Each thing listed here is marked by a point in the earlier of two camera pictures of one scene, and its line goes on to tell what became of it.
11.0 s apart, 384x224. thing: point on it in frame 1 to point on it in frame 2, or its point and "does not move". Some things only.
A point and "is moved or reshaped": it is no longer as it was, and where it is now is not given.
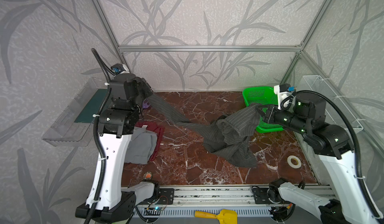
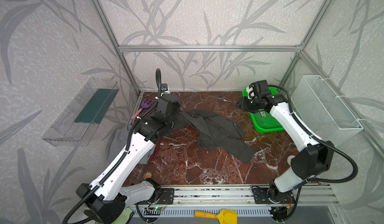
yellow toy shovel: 225,216 does not move
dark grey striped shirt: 229,137 is moved or reshaped
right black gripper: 269,114 to 245,104
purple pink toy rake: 146,104 does not move
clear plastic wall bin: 72,127 does not move
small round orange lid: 148,175 does not move
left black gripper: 145,90 to 173,116
